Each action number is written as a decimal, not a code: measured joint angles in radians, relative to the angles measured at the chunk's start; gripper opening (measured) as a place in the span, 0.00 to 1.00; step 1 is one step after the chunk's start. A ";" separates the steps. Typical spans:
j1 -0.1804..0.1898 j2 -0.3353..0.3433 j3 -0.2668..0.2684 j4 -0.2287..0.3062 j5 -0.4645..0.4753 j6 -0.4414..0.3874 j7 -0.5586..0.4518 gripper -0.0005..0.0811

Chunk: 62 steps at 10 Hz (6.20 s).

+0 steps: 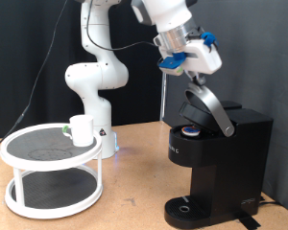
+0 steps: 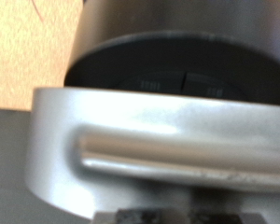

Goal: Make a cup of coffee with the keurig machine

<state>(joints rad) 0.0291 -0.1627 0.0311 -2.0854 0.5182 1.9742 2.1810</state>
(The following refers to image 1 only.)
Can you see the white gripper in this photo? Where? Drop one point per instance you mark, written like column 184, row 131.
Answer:
column 203, row 60

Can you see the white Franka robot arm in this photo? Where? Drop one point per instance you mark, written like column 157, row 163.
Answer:
column 96, row 78

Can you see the white coffee pod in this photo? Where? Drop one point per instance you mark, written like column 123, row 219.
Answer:
column 190, row 130

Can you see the silver vertical pole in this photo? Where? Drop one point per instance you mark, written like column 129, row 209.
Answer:
column 164, row 96

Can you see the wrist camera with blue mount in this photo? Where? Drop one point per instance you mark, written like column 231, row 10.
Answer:
column 171, row 64

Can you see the white two-tier turntable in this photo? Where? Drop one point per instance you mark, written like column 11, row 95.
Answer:
column 51, row 145

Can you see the black tape strip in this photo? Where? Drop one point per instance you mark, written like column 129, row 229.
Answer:
column 249, row 222

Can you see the white mug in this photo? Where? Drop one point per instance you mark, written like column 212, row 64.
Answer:
column 83, row 132

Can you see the black Keurig coffee machine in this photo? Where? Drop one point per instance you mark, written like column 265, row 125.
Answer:
column 233, row 166

